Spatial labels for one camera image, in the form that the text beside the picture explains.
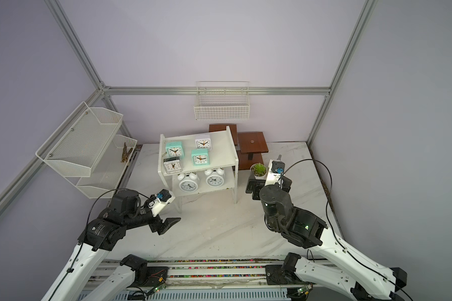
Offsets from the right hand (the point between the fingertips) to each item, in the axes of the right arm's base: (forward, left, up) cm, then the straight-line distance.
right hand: (264, 177), depth 66 cm
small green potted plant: (+20, -3, -22) cm, 30 cm away
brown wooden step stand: (+33, +2, -17) cm, 37 cm away
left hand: (-7, +35, -13) cm, 38 cm away
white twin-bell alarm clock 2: (+7, +19, -10) cm, 23 cm away
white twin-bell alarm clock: (+5, +29, -10) cm, 31 cm away
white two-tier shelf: (+11, +15, 0) cm, 19 cm away
